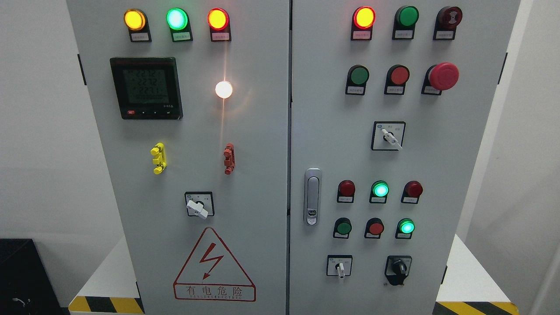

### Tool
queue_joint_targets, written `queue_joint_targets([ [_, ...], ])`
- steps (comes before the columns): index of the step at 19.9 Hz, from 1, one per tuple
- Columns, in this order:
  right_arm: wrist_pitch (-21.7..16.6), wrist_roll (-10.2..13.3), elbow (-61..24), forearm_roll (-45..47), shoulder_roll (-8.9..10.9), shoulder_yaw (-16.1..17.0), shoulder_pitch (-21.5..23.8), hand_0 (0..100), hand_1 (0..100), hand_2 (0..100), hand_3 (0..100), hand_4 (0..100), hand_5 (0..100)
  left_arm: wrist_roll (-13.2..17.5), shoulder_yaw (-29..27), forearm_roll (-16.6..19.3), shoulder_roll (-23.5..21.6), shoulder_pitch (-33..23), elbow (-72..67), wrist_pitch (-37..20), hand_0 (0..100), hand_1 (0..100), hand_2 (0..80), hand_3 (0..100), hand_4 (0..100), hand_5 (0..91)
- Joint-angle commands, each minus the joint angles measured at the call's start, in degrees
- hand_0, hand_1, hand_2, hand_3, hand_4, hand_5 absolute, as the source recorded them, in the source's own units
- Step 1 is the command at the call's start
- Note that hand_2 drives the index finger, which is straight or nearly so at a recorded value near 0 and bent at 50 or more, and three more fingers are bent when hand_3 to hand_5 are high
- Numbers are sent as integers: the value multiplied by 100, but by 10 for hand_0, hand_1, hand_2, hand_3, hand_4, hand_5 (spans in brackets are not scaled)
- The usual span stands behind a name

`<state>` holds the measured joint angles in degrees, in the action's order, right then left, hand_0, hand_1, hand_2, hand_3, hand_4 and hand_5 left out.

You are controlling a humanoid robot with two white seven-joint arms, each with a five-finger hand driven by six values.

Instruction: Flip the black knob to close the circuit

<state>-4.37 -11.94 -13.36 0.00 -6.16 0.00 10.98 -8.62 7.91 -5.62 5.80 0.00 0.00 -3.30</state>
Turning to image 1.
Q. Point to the black selector knob switch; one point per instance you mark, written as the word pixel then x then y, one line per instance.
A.
pixel 397 269

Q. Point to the red terminal connector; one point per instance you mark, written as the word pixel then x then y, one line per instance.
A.
pixel 229 158

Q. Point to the dark red indicator light left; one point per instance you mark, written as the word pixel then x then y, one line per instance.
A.
pixel 346 192

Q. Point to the dark red indicator light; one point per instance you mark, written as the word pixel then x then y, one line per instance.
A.
pixel 412 192
pixel 346 192

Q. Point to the white glowing indicator lamp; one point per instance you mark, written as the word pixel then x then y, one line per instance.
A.
pixel 223 89

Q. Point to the green push button lower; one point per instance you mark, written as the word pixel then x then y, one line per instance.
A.
pixel 342 228

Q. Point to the green push button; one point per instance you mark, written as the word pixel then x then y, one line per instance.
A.
pixel 357 78
pixel 342 228

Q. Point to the green lit indicator light middle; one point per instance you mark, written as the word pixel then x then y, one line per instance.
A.
pixel 379 192

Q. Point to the green lit indicator light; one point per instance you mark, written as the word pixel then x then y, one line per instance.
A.
pixel 179 24
pixel 379 192

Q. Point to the grey left cabinet door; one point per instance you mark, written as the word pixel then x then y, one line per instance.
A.
pixel 251 203

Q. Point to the grey cabinet door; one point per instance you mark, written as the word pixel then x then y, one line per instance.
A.
pixel 251 203
pixel 333 131

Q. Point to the green push button upper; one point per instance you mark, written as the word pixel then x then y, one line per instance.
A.
pixel 357 78

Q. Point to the red push button lower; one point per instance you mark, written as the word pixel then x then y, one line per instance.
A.
pixel 374 228

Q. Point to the red push button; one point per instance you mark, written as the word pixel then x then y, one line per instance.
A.
pixel 374 228
pixel 396 79

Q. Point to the yellow terminal connector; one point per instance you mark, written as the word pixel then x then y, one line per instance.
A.
pixel 159 158

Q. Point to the grey right cabinet door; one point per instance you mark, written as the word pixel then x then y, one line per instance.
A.
pixel 333 131

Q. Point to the red electric hazard warning sticker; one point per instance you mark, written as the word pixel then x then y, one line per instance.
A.
pixel 212 273

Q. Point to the dark red indicator light right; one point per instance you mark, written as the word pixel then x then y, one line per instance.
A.
pixel 412 192

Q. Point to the red push button upper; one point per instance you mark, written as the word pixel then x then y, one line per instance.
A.
pixel 396 79

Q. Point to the green lit button lower right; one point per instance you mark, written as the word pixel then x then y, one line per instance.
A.
pixel 405 229

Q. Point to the black digital power meter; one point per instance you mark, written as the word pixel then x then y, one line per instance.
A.
pixel 147 88

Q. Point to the red lit indicator light left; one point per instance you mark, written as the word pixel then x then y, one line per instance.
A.
pixel 219 23

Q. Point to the red lit indicator light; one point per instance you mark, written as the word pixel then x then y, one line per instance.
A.
pixel 362 23
pixel 219 23

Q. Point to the red lit indicator light right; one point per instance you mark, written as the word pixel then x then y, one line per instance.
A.
pixel 362 23

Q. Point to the red emergency stop mushroom button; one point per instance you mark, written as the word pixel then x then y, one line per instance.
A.
pixel 440 77

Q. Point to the green indicator light top right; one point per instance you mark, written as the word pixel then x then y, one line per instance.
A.
pixel 405 21

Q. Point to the yellow indicator light top left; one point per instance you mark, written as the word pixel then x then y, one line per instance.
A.
pixel 137 24

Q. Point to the dark red buzzer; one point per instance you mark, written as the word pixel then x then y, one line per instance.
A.
pixel 447 20

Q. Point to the white platform with hazard stripes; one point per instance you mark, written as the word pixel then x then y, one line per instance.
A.
pixel 467 288

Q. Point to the black box bottom left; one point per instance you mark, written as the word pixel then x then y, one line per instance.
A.
pixel 24 285

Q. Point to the silver door lock handle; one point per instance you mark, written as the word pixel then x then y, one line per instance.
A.
pixel 312 193

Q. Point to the white rotary switch left door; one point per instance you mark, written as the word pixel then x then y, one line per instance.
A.
pixel 199 204

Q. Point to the white rotary switch upper right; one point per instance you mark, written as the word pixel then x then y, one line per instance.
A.
pixel 388 135

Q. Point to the white rotary switch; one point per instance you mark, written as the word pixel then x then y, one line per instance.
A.
pixel 339 266
pixel 388 135

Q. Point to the white rotary switch lower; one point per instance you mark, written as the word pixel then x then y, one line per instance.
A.
pixel 339 266

